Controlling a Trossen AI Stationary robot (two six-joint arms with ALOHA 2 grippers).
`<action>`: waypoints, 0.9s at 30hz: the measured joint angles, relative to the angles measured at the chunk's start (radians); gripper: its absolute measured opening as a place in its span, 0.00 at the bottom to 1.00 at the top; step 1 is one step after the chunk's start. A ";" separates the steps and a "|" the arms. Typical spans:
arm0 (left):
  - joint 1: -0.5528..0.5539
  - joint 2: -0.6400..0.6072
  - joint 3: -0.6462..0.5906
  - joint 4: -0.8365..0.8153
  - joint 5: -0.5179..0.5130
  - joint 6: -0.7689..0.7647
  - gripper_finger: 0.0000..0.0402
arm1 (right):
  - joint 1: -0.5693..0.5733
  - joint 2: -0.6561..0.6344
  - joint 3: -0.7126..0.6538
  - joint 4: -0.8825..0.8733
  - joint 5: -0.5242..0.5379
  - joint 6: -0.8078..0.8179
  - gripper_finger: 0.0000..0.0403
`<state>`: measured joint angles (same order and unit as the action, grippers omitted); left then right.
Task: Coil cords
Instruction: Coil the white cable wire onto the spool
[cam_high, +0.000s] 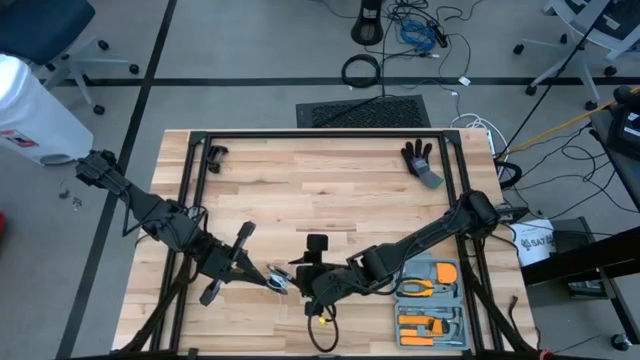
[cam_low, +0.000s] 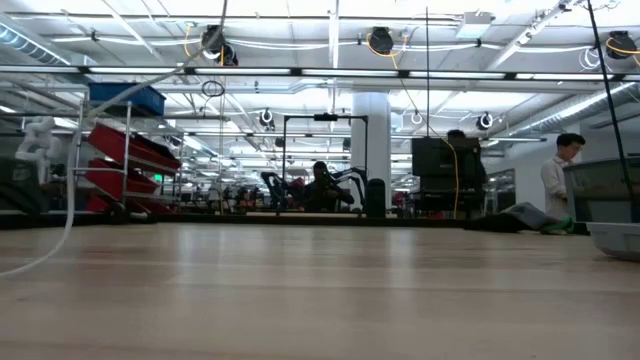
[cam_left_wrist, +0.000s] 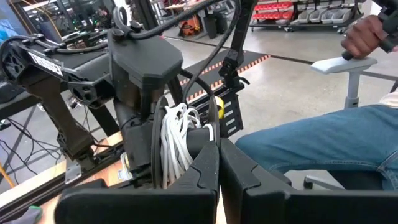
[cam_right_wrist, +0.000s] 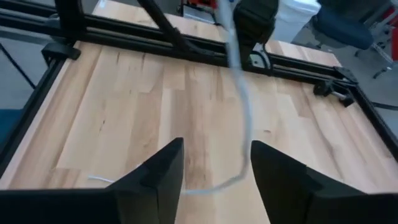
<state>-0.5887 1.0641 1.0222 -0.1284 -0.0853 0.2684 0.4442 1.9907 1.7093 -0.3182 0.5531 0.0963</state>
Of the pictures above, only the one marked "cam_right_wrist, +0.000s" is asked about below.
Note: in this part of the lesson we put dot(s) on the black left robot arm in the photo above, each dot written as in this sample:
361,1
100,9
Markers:
255,21

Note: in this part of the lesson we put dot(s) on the blue office chair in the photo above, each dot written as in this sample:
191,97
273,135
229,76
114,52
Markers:
342,29

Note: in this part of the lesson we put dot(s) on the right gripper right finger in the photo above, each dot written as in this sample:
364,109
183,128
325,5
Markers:
286,193

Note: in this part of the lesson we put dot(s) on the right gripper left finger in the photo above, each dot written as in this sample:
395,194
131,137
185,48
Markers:
146,193

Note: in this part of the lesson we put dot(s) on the black clamp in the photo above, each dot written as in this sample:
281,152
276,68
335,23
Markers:
332,90

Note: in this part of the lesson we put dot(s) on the white trash bin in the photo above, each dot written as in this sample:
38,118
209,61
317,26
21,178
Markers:
292,18

